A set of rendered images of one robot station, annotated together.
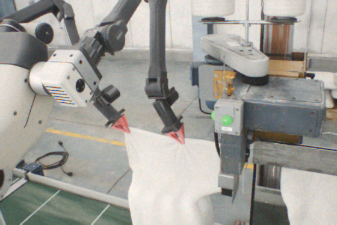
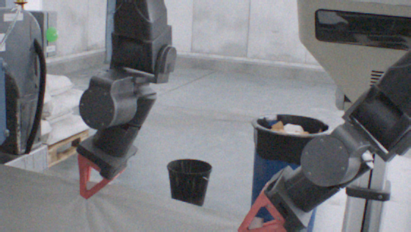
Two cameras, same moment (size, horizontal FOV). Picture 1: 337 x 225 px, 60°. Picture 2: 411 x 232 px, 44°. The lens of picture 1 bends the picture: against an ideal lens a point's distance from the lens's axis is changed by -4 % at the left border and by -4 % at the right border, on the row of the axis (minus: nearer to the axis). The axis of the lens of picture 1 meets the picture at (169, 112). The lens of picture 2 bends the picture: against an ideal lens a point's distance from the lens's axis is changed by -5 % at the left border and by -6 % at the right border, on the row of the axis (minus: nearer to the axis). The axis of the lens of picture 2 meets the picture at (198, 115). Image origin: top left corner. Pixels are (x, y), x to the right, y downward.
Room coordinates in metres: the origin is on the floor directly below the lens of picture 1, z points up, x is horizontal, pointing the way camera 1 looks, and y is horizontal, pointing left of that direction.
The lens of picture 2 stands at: (1.82, 0.03, 1.38)
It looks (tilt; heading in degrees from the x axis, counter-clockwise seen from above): 14 degrees down; 173
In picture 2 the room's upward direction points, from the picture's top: 3 degrees clockwise
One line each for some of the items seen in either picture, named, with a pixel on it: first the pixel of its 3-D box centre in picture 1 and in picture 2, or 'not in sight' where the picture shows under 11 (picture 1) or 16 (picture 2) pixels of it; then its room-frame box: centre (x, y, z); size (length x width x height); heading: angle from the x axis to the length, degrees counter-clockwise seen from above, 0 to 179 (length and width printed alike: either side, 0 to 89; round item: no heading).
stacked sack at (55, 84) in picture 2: not in sight; (30, 83); (-2.53, -0.86, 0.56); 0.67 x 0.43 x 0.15; 64
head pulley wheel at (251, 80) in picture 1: (254, 77); not in sight; (0.93, -0.29, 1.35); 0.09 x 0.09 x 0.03
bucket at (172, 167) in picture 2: not in sight; (188, 184); (-1.39, 0.39, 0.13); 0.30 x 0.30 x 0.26
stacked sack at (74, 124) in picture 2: not in sight; (52, 128); (-2.42, -0.66, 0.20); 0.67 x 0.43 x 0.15; 154
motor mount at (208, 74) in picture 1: (231, 83); not in sight; (1.21, -0.27, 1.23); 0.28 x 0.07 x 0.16; 64
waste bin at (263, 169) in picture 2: not in sight; (287, 176); (-1.02, 0.94, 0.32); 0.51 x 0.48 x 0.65; 154
